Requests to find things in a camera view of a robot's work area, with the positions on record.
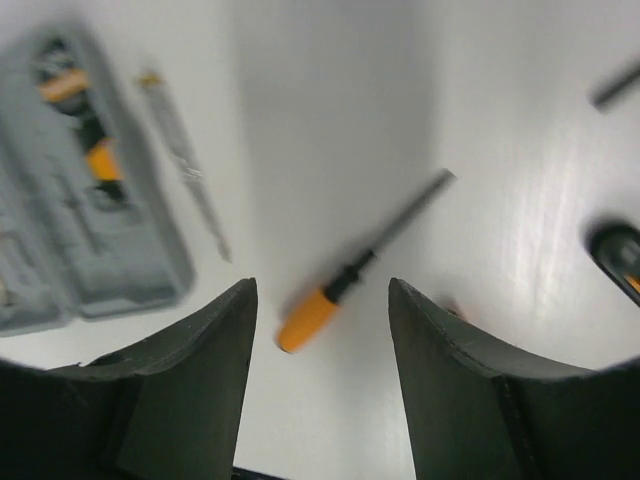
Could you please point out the orange handle slim screwdriver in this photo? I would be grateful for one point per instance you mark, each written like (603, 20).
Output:
(452, 307)

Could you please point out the grey plastic tool case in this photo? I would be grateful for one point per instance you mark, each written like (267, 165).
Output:
(64, 254)

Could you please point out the orange tape measure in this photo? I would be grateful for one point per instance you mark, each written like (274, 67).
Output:
(624, 81)

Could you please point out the orange black utility knife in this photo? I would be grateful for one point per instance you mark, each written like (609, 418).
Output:
(613, 245)

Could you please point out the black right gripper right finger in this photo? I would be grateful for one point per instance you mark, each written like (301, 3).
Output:
(480, 408)

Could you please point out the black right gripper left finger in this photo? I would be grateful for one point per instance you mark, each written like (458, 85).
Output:
(166, 407)

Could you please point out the orange hex key holder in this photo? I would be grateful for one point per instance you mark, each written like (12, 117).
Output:
(101, 161)

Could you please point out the orange handle thick screwdriver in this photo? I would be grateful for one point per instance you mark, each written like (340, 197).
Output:
(310, 315)

